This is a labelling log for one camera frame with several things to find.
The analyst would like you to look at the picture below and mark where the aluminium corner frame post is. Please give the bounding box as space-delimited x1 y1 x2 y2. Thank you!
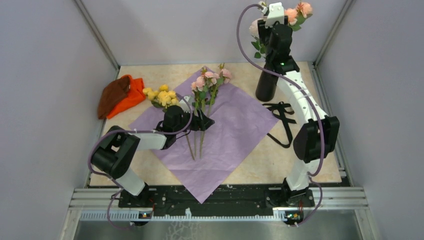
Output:
72 0 120 71

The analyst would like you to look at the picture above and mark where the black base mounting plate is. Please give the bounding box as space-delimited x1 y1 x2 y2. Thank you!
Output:
117 184 317 208

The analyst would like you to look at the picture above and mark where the pink and white flower bunch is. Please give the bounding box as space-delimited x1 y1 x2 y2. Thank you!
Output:
190 63 233 158

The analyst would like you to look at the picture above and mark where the black ribbon with gold lettering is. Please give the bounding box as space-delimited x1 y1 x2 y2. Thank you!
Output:
262 101 298 149

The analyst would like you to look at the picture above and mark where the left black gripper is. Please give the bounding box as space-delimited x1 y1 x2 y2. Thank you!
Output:
174 106 215 135

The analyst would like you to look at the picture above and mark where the peach flower stem in vase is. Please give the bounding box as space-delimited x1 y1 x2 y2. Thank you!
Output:
284 0 314 32

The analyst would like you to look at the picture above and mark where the right aluminium frame post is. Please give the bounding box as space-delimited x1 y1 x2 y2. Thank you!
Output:
313 0 356 67

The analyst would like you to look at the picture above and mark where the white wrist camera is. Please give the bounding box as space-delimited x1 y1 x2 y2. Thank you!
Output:
262 2 286 28
179 95 195 113

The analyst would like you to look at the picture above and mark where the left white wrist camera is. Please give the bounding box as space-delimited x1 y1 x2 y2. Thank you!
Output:
179 95 195 113

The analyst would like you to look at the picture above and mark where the orange cloth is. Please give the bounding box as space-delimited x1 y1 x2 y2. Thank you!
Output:
106 74 147 119

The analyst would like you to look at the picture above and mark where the aluminium front rail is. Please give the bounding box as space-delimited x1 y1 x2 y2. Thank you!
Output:
69 187 369 222

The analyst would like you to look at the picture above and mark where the brown cloth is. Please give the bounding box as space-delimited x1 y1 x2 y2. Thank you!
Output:
97 76 130 120

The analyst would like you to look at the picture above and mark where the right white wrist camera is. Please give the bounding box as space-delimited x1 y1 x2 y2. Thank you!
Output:
262 2 286 28

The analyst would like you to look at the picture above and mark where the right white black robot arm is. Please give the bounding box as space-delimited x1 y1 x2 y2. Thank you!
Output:
255 17 340 206

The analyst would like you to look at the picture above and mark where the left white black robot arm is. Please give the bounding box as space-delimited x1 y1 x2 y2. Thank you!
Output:
87 105 215 207

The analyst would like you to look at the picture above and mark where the yellow rose bunch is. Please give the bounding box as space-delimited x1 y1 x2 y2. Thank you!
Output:
142 84 180 110

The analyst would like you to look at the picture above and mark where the black vase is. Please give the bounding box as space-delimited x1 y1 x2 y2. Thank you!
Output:
255 70 279 102

